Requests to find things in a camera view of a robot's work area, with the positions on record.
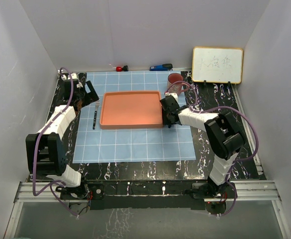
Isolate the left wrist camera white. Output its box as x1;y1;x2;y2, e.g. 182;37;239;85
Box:
61;73;83;89

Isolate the blue marker pen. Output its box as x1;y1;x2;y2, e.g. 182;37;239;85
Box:
149;63;173;71

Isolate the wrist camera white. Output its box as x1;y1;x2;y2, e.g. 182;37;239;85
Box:
61;73;83;89
165;92;178;101

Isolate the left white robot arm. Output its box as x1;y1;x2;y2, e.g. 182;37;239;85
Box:
25;79;99;199

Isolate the blue checked tablecloth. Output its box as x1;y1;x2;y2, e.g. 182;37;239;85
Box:
72;71;195;163

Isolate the orange plastic tray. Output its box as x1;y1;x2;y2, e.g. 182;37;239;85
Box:
99;91;163;129

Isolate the small framed whiteboard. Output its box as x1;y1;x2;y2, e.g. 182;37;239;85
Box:
192;46;243;84

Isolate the pink floral mug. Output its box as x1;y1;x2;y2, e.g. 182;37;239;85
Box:
167;73;189;96

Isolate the aluminium frame rail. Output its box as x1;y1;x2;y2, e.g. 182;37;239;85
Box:
13;181;283;204

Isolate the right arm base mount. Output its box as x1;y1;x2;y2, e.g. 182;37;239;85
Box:
183;182;235;200

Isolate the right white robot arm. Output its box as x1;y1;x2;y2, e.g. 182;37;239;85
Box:
160;95;246;198

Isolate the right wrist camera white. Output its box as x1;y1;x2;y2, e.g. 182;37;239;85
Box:
165;92;178;101

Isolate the red capped marker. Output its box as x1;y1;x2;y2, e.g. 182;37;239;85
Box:
116;65;129;72

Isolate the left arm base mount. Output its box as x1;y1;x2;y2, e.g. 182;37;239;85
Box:
55;179;104;200

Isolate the silver metal fork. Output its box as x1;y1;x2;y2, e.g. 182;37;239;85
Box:
93;100;100;130

